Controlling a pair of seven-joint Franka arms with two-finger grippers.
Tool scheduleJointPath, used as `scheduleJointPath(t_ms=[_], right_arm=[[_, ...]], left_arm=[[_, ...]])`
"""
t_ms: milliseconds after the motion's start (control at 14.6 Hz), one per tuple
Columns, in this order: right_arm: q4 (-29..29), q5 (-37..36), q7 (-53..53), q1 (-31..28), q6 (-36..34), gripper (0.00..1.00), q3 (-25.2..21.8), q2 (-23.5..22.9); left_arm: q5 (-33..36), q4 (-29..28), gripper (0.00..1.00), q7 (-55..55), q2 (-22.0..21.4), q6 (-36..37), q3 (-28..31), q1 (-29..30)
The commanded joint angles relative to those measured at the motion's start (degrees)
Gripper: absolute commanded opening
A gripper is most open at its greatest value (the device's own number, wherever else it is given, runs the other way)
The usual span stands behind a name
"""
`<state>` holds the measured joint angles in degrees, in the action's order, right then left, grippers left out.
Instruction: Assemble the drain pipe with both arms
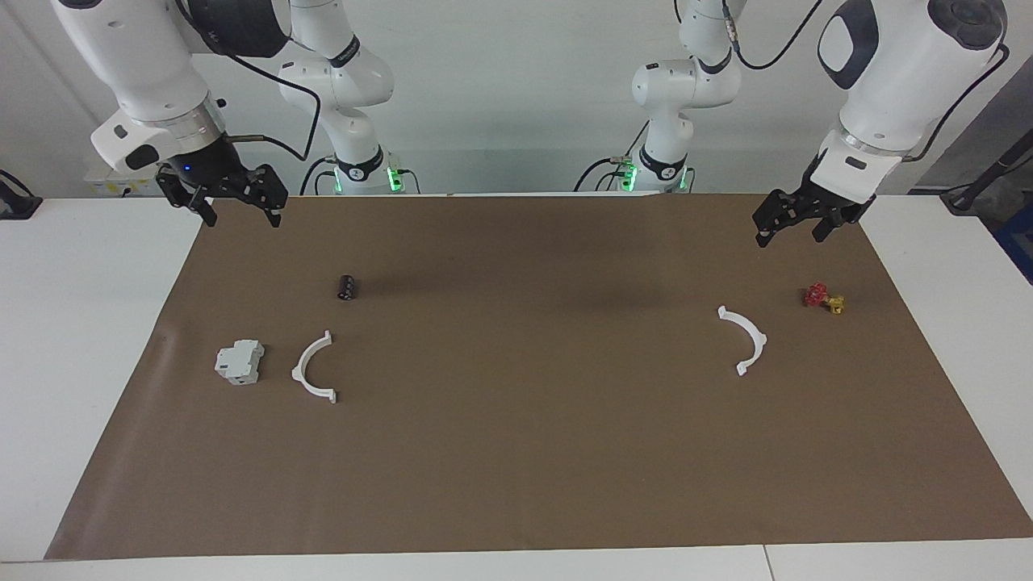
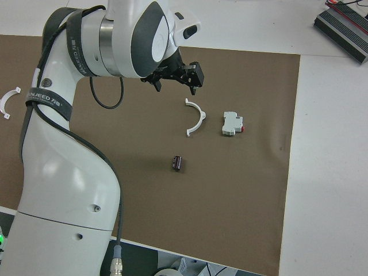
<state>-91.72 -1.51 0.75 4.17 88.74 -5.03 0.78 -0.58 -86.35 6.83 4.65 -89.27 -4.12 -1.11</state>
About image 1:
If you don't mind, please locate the brown paper mat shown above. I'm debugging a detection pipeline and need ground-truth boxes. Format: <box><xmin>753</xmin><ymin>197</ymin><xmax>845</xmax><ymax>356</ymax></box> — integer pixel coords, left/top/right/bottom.
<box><xmin>44</xmin><ymin>192</ymin><xmax>1033</xmax><ymax>561</ymax></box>

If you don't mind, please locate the long black stand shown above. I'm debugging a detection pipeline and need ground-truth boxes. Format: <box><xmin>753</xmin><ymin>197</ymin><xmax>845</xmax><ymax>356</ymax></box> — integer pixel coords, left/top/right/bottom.
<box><xmin>940</xmin><ymin>129</ymin><xmax>1033</xmax><ymax>215</ymax></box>

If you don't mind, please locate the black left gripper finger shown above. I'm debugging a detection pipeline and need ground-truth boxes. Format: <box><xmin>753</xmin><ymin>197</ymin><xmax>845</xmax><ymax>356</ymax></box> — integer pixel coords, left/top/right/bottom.
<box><xmin>753</xmin><ymin>191</ymin><xmax>808</xmax><ymax>249</ymax></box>
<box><xmin>813</xmin><ymin>208</ymin><xmax>864</xmax><ymax>243</ymax></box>

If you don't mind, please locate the white half-ring pipe clamp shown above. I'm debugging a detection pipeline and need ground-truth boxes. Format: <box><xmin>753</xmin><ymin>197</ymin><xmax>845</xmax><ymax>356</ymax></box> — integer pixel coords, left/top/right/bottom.
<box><xmin>291</xmin><ymin>330</ymin><xmax>337</xmax><ymax>404</ymax></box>
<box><xmin>717</xmin><ymin>305</ymin><xmax>768</xmax><ymax>378</ymax></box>

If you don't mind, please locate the red and yellow valve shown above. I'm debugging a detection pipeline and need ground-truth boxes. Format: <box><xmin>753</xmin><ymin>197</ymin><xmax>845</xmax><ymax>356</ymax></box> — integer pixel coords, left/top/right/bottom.
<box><xmin>803</xmin><ymin>282</ymin><xmax>846</xmax><ymax>316</ymax></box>

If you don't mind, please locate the blue frame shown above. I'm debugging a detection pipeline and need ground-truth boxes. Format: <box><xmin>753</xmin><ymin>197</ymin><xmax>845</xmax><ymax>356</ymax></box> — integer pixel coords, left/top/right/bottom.
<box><xmin>997</xmin><ymin>202</ymin><xmax>1033</xmax><ymax>283</ymax></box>

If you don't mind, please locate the white box with yellow label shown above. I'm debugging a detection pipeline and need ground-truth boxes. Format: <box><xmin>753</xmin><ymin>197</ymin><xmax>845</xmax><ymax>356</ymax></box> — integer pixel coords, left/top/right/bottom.
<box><xmin>85</xmin><ymin>165</ymin><xmax>162</xmax><ymax>199</ymax></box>

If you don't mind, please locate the black right base cable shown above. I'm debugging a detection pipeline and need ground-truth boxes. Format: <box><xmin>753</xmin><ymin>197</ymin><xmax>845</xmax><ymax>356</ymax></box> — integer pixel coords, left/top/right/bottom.
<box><xmin>300</xmin><ymin>157</ymin><xmax>333</xmax><ymax>196</ymax></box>

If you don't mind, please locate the white circuit breaker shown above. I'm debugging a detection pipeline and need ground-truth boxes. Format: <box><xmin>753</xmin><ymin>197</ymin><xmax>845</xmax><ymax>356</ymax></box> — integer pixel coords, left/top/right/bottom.
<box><xmin>214</xmin><ymin>339</ymin><xmax>266</xmax><ymax>387</ymax></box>

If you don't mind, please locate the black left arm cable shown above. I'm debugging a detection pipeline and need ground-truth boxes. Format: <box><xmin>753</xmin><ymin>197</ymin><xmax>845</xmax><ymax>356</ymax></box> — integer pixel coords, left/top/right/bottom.
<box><xmin>722</xmin><ymin>0</ymin><xmax>1011</xmax><ymax>162</ymax></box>

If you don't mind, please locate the black left base cable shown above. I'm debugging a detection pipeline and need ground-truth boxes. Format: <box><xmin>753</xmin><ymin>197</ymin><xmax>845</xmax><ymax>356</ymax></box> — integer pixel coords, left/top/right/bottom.
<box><xmin>575</xmin><ymin>121</ymin><xmax>650</xmax><ymax>193</ymax></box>

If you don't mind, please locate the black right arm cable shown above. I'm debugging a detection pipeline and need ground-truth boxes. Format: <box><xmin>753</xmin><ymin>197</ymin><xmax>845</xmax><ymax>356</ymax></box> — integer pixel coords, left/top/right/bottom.
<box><xmin>174</xmin><ymin>0</ymin><xmax>324</xmax><ymax>162</ymax></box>

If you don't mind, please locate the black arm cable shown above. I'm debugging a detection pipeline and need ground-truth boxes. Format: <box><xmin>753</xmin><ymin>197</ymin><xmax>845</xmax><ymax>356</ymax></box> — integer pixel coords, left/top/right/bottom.
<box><xmin>174</xmin><ymin>0</ymin><xmax>324</xmax><ymax>162</ymax></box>
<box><xmin>722</xmin><ymin>0</ymin><xmax>1011</xmax><ymax>162</ymax></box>

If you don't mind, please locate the small black stand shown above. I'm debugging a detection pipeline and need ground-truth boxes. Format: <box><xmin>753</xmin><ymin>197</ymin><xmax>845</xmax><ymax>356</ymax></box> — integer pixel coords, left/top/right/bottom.
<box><xmin>0</xmin><ymin>169</ymin><xmax>43</xmax><ymax>220</ymax></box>

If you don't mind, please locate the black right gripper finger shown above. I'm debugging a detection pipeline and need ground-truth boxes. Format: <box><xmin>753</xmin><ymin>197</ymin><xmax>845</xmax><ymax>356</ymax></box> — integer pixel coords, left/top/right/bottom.
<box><xmin>156</xmin><ymin>168</ymin><xmax>218</xmax><ymax>228</ymax></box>
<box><xmin>230</xmin><ymin>164</ymin><xmax>289</xmax><ymax>229</ymax></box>

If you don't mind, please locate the black base cable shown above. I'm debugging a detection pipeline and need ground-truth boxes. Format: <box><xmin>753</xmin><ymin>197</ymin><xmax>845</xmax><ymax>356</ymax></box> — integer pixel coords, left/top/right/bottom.
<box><xmin>300</xmin><ymin>157</ymin><xmax>333</xmax><ymax>196</ymax></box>
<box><xmin>575</xmin><ymin>121</ymin><xmax>650</xmax><ymax>193</ymax></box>

